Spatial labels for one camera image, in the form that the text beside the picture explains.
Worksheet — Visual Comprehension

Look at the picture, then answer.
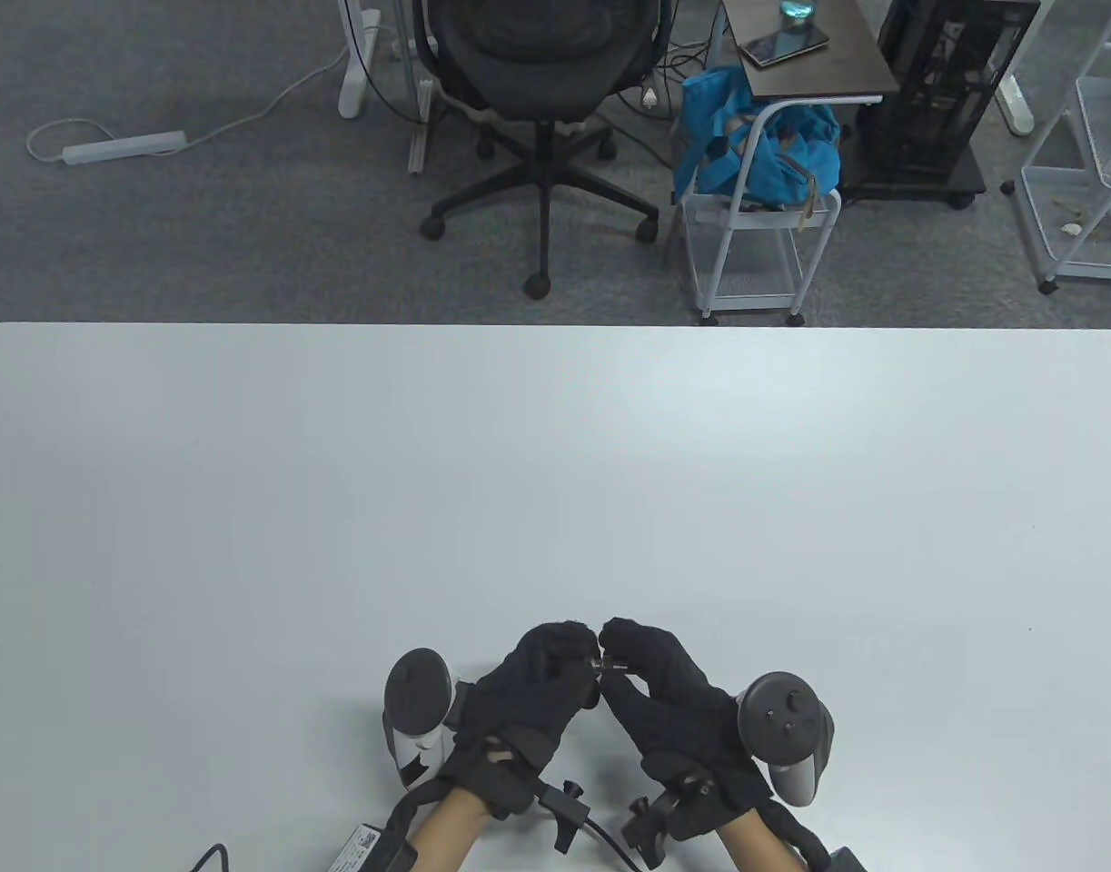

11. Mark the white desk leg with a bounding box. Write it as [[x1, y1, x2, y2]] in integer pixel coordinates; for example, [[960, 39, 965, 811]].
[[337, 0, 383, 119], [993, 0, 1037, 137], [408, 0, 440, 175]]

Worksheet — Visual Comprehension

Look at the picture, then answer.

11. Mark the person's right forearm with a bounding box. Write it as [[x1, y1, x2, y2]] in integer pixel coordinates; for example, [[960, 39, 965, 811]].
[[714, 811, 806, 872]]

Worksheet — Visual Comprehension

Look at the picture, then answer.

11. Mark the black mesh office chair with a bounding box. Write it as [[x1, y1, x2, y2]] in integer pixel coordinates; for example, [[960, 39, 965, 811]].
[[412, 0, 674, 301]]

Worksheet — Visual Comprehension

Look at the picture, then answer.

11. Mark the person's right hand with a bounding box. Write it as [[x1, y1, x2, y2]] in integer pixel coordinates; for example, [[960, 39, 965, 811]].
[[600, 618, 776, 841]]

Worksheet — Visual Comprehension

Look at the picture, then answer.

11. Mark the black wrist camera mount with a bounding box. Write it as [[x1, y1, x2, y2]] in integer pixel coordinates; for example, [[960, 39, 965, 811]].
[[621, 786, 692, 866], [535, 778, 594, 855]]

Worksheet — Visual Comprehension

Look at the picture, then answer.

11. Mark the white wire shelf cart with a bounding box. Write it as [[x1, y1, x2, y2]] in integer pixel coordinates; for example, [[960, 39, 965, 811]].
[[1002, 0, 1111, 299]]

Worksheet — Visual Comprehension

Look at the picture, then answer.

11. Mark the brown side table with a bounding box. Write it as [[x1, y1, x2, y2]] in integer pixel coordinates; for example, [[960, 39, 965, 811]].
[[720, 0, 901, 103]]

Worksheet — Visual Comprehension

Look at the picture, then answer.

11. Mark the white power cable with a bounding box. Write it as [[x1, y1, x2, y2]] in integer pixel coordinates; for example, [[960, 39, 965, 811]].
[[26, 41, 354, 164]]

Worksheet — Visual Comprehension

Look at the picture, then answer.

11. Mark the grey labelled forearm pack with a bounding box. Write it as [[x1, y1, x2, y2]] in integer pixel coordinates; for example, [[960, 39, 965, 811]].
[[326, 820, 420, 872]]

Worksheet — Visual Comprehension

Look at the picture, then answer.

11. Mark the person's left forearm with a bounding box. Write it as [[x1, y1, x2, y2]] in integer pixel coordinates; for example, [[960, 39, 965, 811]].
[[408, 786, 491, 872]]

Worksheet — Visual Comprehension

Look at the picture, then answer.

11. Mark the smartphone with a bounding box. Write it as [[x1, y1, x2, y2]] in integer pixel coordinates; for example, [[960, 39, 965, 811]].
[[739, 25, 831, 68]]

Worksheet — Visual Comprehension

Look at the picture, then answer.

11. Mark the person's left hand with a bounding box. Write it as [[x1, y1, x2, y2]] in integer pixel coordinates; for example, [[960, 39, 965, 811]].
[[440, 621, 603, 816]]

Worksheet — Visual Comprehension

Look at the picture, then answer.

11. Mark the black glove strap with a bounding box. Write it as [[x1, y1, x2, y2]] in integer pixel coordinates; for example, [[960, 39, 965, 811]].
[[764, 799, 833, 868], [382, 781, 456, 855]]

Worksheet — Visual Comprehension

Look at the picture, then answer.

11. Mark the blue fabric bag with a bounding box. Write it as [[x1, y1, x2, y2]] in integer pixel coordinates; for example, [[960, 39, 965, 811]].
[[671, 64, 843, 212]]

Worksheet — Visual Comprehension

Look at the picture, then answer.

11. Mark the grey and black hand controller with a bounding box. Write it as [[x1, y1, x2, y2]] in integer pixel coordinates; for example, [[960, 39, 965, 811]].
[[382, 647, 458, 789], [737, 672, 834, 808]]

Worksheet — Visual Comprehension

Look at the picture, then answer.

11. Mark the white wire trolley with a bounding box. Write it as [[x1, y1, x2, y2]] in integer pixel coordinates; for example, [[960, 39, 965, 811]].
[[680, 95, 845, 326]]

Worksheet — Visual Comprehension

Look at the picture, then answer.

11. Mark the white power strip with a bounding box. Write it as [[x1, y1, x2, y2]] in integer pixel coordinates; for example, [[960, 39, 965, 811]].
[[62, 130, 189, 167]]

